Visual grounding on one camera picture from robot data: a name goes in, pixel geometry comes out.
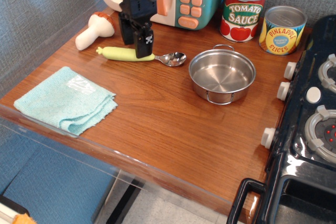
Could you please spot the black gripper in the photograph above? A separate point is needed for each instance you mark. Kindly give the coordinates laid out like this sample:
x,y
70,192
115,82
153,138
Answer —
x,y
136,15

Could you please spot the spoon with yellow-green handle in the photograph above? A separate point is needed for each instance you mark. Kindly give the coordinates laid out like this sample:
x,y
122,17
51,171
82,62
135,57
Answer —
x,y
174,59

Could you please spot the small metal pot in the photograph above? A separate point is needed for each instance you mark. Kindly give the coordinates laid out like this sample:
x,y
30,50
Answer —
x,y
221,75

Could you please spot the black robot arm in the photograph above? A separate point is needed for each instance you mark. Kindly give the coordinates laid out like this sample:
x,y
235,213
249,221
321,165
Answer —
x,y
135,25

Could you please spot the toy mushroom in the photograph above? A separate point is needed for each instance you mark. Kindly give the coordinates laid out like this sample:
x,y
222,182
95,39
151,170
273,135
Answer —
x,y
99,25

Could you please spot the light blue folded cloth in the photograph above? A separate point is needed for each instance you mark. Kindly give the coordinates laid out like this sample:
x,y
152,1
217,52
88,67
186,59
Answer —
x,y
67,101

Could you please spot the tomato sauce can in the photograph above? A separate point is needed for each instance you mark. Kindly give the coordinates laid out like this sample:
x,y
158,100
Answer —
x,y
240,19

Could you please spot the pineapple slices can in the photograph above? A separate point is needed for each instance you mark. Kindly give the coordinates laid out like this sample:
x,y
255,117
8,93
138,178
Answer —
x,y
282,29

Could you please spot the orange object at corner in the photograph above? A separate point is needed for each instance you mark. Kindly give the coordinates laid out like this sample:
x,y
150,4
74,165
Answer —
x,y
23,219

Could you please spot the black toy stove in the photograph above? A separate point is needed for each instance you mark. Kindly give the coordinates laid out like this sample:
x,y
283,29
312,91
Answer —
x,y
300,171

